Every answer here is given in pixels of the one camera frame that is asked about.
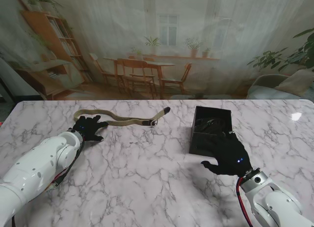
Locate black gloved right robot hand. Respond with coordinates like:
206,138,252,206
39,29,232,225
200,131,254,176

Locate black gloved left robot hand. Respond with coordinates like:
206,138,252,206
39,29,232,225
73,115,110,142

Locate black woven belt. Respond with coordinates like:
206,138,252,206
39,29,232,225
195,116,232,137

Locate beige braided belt silver buckle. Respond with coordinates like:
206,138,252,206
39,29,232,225
74,107,171,127

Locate black square storage box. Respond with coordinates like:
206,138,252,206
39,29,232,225
188,106,233,159

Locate printed room scene backdrop curtain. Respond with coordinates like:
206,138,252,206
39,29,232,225
0,0,314,101

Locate red black left arm cables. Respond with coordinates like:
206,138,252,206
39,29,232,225
46,138,86,194

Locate red black arm cables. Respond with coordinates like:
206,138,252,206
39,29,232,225
46,138,86,194
235,175,254,227

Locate red black right arm cables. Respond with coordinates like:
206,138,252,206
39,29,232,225
235,175,254,227

